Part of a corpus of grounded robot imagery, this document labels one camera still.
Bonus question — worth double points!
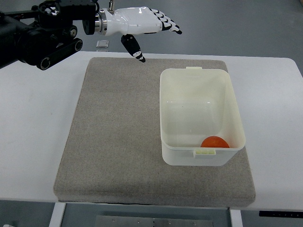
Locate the black table control panel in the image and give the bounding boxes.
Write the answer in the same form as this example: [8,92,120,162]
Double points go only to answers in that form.
[259,210,303,218]

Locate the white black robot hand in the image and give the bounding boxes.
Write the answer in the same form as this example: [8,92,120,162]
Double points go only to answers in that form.
[98,7,182,62]

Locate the white table leg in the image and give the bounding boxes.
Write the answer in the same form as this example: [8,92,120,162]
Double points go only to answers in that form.
[230,209,243,227]
[49,202,66,227]

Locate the white table leg left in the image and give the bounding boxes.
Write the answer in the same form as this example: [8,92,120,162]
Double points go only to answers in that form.
[49,202,66,227]

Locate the white table leg right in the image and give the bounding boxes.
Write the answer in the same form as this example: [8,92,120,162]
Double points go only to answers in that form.
[230,209,243,227]

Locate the orange fruit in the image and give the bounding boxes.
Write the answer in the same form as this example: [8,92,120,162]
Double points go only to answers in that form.
[200,136,230,148]

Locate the grey felt mat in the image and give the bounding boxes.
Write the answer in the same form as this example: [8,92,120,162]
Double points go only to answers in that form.
[53,57,255,207]

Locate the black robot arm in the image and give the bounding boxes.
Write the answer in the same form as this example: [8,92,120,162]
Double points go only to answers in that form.
[0,0,100,70]

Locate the white plastic box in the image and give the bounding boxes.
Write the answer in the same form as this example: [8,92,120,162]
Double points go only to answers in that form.
[160,67,246,166]

